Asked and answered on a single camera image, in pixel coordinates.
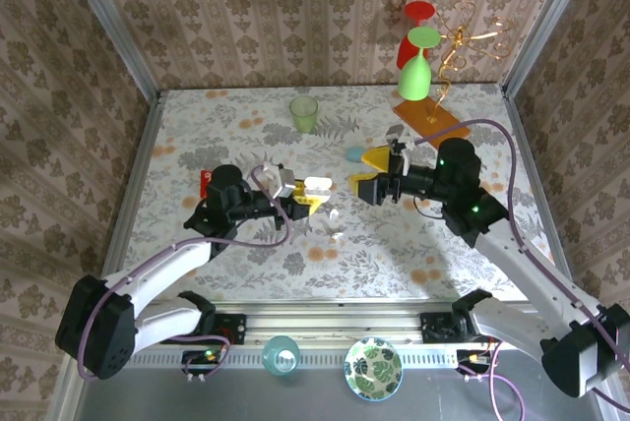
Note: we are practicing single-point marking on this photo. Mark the white earbud charging case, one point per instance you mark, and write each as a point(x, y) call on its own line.
point(319, 185)

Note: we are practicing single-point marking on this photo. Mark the light blue oval object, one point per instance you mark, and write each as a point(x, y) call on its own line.
point(353, 154)

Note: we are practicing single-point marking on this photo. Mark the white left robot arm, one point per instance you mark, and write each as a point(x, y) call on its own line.
point(162, 268)

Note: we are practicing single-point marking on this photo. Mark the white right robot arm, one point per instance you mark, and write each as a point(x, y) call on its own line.
point(522, 263)

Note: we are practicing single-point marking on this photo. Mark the red block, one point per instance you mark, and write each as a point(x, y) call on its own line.
point(206, 185)

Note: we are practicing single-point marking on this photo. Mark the floral patterned tablecloth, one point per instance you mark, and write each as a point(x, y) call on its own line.
point(374, 254)

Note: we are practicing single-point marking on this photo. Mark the translucent green plastic cup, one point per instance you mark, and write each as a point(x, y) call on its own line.
point(303, 113)

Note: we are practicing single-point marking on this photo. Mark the green plastic wine glass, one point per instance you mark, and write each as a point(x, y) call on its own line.
point(416, 79)

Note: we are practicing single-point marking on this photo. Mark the red plastic wine glass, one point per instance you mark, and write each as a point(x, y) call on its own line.
point(419, 10)

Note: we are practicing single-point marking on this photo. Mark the small black control board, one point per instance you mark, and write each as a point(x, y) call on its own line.
point(475, 359)
point(204, 359)

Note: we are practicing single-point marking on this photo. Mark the leaf patterned bowl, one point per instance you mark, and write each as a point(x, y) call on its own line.
point(373, 367)

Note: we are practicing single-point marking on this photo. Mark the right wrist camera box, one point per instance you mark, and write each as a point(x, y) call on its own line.
point(399, 150)

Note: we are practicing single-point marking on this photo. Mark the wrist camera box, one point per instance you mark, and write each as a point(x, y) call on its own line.
point(399, 150)
point(278, 180)

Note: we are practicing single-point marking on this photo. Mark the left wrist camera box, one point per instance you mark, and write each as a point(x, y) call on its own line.
point(278, 180)

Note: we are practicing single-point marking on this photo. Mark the aluminium table side rail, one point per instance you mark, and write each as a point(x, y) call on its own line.
point(130, 195)
point(534, 170)

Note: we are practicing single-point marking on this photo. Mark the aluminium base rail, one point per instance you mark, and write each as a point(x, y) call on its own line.
point(334, 325)

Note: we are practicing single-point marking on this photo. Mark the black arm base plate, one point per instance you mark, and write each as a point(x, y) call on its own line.
point(435, 330)
point(233, 327)

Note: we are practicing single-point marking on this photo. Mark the aluminium frame post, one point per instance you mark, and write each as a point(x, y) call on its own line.
point(113, 27)
point(546, 22)

